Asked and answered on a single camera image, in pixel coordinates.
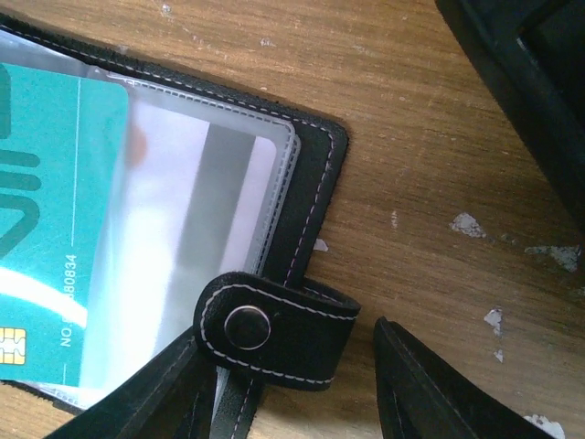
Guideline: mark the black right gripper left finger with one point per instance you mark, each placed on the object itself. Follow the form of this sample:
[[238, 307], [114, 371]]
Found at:
[[172, 396]]

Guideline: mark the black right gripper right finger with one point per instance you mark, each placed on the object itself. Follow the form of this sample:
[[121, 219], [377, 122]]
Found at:
[[420, 395]]

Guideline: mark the black leather card holder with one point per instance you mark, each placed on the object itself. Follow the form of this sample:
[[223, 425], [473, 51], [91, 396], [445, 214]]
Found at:
[[265, 323]]

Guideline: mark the white pink vip card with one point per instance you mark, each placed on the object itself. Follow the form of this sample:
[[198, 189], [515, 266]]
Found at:
[[186, 202]]

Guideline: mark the black bin with teal cards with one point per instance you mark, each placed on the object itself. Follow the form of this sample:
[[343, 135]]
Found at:
[[530, 55]]

